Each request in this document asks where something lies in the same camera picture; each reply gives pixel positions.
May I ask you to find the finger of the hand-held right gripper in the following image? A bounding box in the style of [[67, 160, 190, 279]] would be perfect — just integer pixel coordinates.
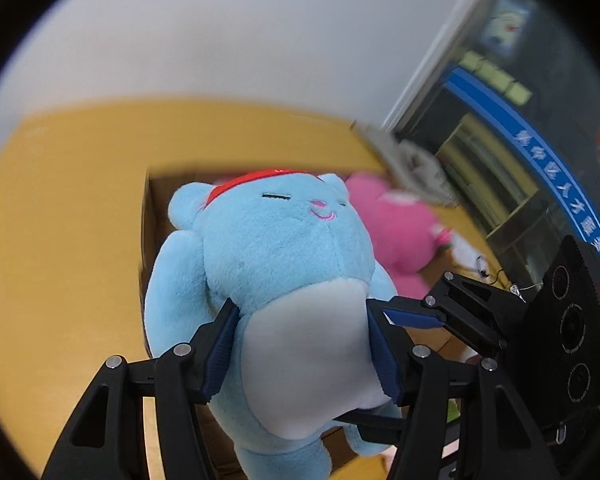
[[367, 271, 527, 358], [336, 410, 408, 448]]

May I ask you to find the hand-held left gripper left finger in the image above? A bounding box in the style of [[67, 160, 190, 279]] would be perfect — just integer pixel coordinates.
[[40, 297, 241, 480]]

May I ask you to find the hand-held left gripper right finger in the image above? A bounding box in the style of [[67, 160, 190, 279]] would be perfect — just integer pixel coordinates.
[[366, 298, 548, 480]]

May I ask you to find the blue bear plush toy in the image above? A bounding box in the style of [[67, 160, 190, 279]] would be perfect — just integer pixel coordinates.
[[144, 169, 406, 480]]

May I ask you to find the brown cardboard box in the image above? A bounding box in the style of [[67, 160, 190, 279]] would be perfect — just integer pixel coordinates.
[[139, 157, 501, 480]]

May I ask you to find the pink plush toy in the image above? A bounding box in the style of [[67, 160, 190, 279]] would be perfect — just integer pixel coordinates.
[[345, 172, 453, 301]]

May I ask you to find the grey cloth bag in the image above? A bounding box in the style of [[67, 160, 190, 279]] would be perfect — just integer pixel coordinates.
[[352, 120, 461, 206]]

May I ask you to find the wooden shelf behind glass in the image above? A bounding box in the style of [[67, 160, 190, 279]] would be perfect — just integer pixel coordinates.
[[437, 112, 576, 261]]

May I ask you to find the blue window banner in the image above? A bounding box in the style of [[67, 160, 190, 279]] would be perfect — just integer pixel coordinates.
[[442, 67, 600, 281]]

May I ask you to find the cartoon sheep poster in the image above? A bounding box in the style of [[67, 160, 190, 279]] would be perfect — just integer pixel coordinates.
[[482, 0, 533, 58]]

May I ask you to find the black looped cable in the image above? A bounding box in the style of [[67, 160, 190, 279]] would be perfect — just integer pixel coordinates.
[[474, 255, 507, 281]]

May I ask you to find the grey door frame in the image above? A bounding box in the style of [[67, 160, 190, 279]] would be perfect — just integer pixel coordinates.
[[382, 0, 511, 133]]

